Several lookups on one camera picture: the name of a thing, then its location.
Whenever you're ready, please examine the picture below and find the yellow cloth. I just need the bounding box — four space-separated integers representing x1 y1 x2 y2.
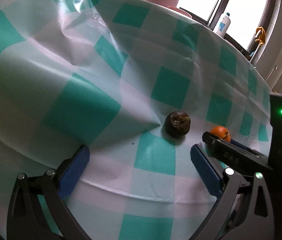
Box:
254 27 267 46

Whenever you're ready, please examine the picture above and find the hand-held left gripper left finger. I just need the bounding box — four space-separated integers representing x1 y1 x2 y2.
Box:
6 144 91 240

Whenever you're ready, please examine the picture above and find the white lotion bottle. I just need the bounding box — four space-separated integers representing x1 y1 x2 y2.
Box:
215 11 232 37

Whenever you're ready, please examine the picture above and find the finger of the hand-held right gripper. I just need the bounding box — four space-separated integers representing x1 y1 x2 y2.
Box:
202 131 272 177
230 139 271 161

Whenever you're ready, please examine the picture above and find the dark wrinkled passion fruit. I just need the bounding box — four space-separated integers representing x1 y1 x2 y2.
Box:
165 110 191 137

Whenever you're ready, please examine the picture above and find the green white checkered tablecloth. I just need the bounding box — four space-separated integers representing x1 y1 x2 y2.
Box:
0 0 282 240

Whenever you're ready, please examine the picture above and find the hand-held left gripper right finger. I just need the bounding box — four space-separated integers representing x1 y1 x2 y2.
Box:
190 144 275 240

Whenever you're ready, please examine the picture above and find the small tangerine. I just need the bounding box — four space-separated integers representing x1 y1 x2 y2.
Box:
210 126 231 143

